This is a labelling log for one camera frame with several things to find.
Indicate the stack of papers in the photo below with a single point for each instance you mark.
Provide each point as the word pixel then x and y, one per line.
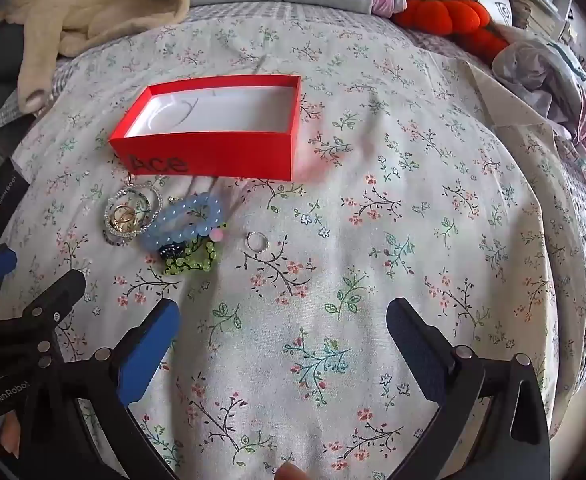
pixel 538 10

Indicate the red cardboard box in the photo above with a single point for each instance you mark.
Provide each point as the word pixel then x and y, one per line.
pixel 198 152

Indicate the orange pumpkin plush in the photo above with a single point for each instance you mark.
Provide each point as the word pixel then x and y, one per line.
pixel 443 15

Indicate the person's right hand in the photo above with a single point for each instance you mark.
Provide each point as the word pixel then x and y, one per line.
pixel 289 472

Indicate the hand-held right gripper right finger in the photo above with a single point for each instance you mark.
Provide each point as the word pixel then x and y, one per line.
pixel 415 350

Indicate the black bead ornament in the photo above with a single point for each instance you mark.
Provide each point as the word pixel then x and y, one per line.
pixel 170 250

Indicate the floral bed sheet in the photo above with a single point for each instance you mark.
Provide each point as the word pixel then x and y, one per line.
pixel 373 235

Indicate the cream fleece garment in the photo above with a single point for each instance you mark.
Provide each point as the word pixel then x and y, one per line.
pixel 98 5

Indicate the gold rings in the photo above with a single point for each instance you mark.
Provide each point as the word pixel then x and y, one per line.
pixel 123 220

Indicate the rhinestone bangle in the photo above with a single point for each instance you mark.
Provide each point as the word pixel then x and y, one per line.
pixel 110 205

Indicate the clear plastic bag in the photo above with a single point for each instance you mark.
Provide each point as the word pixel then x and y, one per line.
pixel 523 67

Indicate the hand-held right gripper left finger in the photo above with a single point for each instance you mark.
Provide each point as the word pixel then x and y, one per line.
pixel 148 355

